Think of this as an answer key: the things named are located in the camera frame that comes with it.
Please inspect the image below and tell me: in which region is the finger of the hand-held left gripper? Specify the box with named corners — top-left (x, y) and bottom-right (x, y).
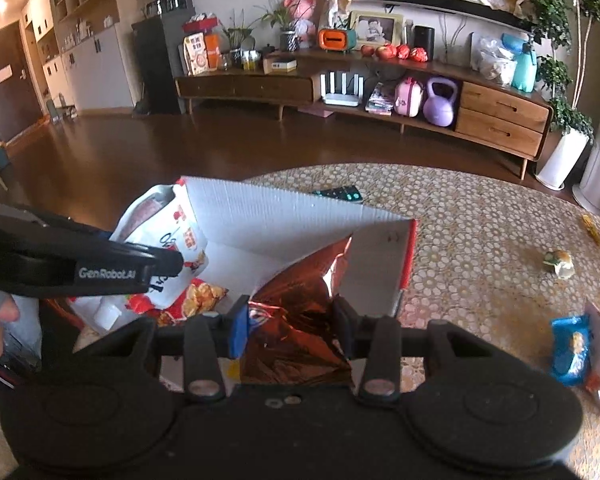
top-left (150, 246), bottom-right (184, 291)

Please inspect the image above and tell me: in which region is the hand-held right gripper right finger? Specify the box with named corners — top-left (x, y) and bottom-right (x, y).
top-left (332, 296), bottom-right (511, 405)

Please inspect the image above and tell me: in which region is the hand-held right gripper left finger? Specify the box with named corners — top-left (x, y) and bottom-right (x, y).
top-left (80, 296), bottom-right (251, 403)

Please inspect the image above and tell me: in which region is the copper foil snack packet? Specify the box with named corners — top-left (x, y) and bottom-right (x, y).
top-left (237, 237), bottom-right (354, 389)

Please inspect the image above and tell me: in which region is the red cardboard box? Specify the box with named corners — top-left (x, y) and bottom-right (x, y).
top-left (159, 176), bottom-right (419, 396)

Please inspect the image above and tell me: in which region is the clear yellow cake packet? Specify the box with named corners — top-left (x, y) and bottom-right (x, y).
top-left (544, 250), bottom-right (576, 280)

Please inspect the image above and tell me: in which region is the blue snack packet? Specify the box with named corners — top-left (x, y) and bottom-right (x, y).
top-left (551, 316), bottom-right (592, 387)

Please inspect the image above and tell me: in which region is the white bag red print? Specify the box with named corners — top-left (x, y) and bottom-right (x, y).
top-left (70, 184), bottom-right (209, 333)

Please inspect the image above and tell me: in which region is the black teal remote control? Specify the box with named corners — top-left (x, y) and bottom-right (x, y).
top-left (312, 186), bottom-right (364, 204)

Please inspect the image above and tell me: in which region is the patterned tablecloth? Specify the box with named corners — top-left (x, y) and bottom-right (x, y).
top-left (0, 162), bottom-right (600, 480)

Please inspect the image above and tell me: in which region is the brown door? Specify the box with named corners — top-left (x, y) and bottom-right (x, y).
top-left (0, 20), bottom-right (31, 143)

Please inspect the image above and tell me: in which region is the dark tall cabinet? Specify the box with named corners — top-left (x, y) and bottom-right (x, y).
top-left (131, 10), bottom-right (198, 116)

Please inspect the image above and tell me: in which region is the orange white snack box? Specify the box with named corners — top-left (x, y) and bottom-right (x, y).
top-left (182, 32), bottom-right (221, 76)

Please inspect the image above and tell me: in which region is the small yellowish box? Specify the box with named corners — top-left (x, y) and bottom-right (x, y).
top-left (262, 57), bottom-right (298, 75)

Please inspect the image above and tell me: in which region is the stack of magazines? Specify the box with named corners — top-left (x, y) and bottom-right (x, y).
top-left (365, 82), bottom-right (396, 116)

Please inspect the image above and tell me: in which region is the white router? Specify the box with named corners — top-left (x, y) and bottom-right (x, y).
top-left (320, 72), bottom-right (363, 107)

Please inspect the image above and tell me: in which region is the pink case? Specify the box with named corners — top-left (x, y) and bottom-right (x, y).
top-left (394, 77), bottom-right (425, 117)

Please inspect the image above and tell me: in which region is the purple kettlebell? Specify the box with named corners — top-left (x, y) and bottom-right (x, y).
top-left (422, 76), bottom-right (461, 127)

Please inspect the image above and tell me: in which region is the red gift box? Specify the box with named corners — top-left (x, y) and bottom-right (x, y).
top-left (182, 16), bottom-right (218, 36)

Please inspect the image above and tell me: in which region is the plant in patterned vase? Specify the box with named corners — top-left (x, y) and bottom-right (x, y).
top-left (255, 2), bottom-right (301, 52)

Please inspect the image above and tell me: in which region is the wooden television cabinet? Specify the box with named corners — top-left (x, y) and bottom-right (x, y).
top-left (174, 49), bottom-right (555, 181)

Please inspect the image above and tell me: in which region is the potted tree white pot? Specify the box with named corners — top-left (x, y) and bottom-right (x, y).
top-left (527, 0), bottom-right (600, 191)

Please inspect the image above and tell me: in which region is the pink plush toy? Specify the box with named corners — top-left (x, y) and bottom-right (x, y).
top-left (282, 0), bottom-right (317, 36)

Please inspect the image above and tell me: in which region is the black speaker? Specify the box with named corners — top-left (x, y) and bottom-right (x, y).
top-left (412, 25), bottom-right (436, 61)

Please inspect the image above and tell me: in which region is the clear plastic bag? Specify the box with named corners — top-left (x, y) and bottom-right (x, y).
top-left (470, 35), bottom-right (518, 86)

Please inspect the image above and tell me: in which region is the teal spray bottle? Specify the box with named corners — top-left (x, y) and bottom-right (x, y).
top-left (502, 34), bottom-right (537, 92)

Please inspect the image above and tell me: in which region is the photo frame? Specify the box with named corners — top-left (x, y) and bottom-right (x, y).
top-left (349, 10), bottom-right (405, 46)

